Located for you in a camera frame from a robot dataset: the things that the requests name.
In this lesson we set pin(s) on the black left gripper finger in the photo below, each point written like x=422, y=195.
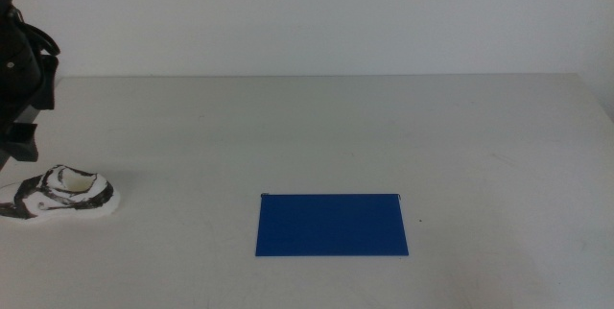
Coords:
x=21, y=143

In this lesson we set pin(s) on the white and black shoe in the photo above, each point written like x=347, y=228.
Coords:
x=98, y=202

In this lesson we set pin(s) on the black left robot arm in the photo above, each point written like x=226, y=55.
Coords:
x=12, y=35

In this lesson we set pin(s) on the blue rectangular mat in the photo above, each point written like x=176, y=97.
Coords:
x=331, y=225

